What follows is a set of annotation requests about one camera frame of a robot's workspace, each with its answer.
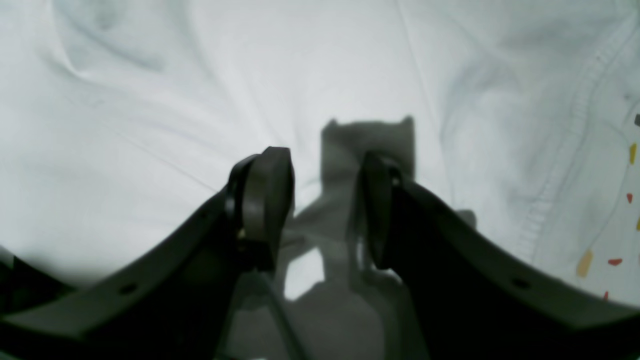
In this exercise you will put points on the white T-shirt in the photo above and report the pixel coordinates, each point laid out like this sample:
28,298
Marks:
120,118

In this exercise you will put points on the terrazzo patterned tablecloth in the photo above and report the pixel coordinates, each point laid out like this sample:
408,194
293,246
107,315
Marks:
592,241

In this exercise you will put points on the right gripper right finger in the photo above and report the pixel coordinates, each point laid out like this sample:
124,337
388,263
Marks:
472,299

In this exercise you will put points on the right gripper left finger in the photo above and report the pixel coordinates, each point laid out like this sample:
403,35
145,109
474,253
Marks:
172,302

